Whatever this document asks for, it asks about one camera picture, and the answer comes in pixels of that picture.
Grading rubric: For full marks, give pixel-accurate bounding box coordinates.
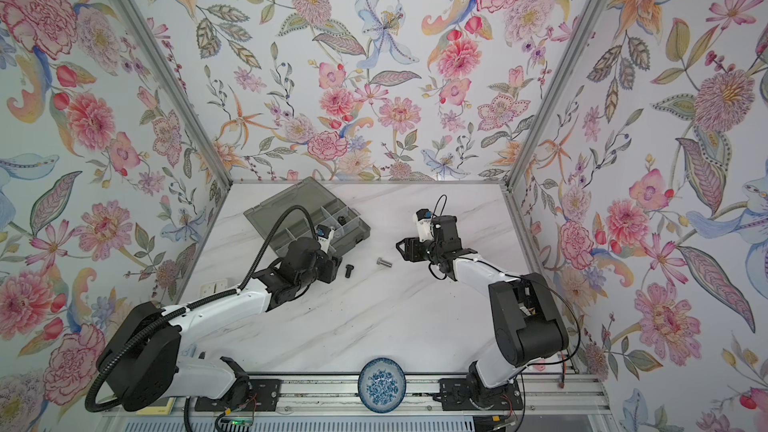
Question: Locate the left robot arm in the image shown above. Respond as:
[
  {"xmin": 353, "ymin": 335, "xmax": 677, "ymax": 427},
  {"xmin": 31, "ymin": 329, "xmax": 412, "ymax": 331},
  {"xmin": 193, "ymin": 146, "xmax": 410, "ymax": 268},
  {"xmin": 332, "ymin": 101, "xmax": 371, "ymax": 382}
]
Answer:
[{"xmin": 85, "ymin": 223, "xmax": 341, "ymax": 413}]

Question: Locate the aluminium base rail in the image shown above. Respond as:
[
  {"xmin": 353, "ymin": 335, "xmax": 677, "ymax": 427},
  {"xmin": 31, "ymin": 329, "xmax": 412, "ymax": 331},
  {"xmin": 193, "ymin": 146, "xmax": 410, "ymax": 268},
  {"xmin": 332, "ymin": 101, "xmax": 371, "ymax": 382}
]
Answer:
[{"xmin": 98, "ymin": 374, "xmax": 612, "ymax": 418}]

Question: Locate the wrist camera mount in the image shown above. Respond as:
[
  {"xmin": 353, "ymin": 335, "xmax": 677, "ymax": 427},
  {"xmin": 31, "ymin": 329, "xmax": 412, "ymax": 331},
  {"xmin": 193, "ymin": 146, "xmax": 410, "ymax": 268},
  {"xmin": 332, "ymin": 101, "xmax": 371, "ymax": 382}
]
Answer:
[
  {"xmin": 414, "ymin": 208, "xmax": 434, "ymax": 242},
  {"xmin": 315, "ymin": 224, "xmax": 335, "ymax": 253}
]

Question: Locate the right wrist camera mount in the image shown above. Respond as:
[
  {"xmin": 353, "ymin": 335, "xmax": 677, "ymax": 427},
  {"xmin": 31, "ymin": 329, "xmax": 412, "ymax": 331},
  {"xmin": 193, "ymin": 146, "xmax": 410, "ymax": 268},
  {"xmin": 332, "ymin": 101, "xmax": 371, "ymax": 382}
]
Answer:
[{"xmin": 414, "ymin": 208, "xmax": 434, "ymax": 242}]

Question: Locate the grey plastic organizer box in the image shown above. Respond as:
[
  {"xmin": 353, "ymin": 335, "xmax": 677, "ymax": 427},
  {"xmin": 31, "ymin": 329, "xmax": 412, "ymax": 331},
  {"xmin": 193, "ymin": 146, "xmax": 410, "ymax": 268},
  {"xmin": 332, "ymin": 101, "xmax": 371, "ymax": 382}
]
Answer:
[{"xmin": 243, "ymin": 176, "xmax": 372, "ymax": 259}]

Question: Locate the white square clock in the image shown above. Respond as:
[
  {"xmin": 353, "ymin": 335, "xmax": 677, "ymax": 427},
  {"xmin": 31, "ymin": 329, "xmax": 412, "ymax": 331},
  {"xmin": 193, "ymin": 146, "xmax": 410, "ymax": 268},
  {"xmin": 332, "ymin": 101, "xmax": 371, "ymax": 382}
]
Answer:
[{"xmin": 199, "ymin": 279, "xmax": 230, "ymax": 298}]

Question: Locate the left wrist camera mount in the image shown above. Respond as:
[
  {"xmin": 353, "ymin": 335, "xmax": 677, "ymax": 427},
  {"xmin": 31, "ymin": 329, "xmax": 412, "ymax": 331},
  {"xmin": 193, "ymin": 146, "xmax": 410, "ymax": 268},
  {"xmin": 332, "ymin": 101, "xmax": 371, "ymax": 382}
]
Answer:
[{"xmin": 315, "ymin": 224, "xmax": 335, "ymax": 253}]

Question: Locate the silver hex bolt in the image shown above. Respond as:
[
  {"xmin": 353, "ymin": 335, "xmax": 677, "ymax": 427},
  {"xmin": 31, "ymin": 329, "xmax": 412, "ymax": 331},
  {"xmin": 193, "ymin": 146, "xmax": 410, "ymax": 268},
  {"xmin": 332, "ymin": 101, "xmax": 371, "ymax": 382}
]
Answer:
[{"xmin": 376, "ymin": 257, "xmax": 393, "ymax": 268}]

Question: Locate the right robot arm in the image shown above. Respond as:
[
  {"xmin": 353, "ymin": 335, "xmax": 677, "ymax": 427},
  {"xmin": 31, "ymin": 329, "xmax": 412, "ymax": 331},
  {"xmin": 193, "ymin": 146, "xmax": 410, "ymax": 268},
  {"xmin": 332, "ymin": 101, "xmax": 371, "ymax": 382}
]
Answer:
[{"xmin": 396, "ymin": 209, "xmax": 570, "ymax": 401}]

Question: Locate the yellow green device on rail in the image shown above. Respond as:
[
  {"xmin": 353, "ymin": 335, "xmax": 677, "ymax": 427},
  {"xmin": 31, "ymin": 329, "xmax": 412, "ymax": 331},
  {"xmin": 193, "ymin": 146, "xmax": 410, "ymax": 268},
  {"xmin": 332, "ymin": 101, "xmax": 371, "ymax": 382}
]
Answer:
[{"xmin": 136, "ymin": 397, "xmax": 176, "ymax": 416}]

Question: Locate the blue white patterned plate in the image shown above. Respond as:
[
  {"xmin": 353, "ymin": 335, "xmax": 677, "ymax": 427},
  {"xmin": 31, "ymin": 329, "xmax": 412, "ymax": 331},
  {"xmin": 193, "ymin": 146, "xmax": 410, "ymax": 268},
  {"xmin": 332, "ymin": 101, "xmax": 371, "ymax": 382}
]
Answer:
[{"xmin": 357, "ymin": 357, "xmax": 407, "ymax": 414}]

